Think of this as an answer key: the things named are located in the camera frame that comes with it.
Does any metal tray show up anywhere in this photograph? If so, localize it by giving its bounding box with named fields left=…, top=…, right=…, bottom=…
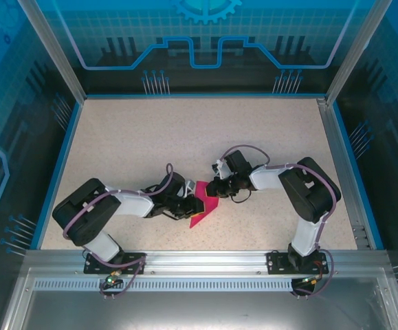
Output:
left=0, top=267, right=398, bottom=330

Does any slotted grey cable duct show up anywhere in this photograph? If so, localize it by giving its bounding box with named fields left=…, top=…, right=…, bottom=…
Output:
left=32, top=278, right=382, bottom=293

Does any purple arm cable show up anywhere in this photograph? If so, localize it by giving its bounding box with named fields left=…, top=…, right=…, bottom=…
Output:
left=62, top=162, right=175, bottom=300
left=220, top=144, right=338, bottom=298

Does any aluminium frame post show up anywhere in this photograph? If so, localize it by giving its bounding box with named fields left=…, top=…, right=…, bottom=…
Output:
left=324, top=0, right=394, bottom=105
left=16, top=0, right=87, bottom=101

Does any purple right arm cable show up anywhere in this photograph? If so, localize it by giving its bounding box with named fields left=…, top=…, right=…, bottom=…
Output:
left=220, top=144, right=338, bottom=298

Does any aluminium side rail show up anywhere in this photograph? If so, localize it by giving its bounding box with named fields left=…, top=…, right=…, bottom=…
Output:
left=316, top=97, right=372, bottom=250

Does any blue table edge strip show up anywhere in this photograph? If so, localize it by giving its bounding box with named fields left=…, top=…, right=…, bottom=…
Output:
left=29, top=100, right=83, bottom=250
left=331, top=102, right=386, bottom=250

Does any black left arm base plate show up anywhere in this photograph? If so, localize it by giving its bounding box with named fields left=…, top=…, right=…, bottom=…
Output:
left=84, top=252, right=148, bottom=275

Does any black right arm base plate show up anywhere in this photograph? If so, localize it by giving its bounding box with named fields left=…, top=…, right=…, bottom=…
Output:
left=266, top=250, right=330, bottom=275

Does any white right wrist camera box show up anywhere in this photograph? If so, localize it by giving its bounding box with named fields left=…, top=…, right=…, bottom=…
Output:
left=212, top=159, right=231, bottom=180

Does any aluminium mounting rail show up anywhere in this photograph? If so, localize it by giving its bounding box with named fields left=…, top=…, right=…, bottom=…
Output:
left=24, top=250, right=390, bottom=276

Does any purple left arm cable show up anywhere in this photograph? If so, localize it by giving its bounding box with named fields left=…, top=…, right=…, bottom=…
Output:
left=62, top=162, right=175, bottom=300

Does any pink paper sheet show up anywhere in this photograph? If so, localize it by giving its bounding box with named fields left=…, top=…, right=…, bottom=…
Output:
left=188, top=180, right=221, bottom=230

